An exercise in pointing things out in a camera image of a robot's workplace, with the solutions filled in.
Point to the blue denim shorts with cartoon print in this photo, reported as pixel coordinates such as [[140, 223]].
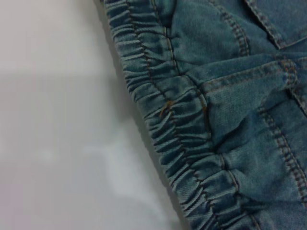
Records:
[[227, 115]]

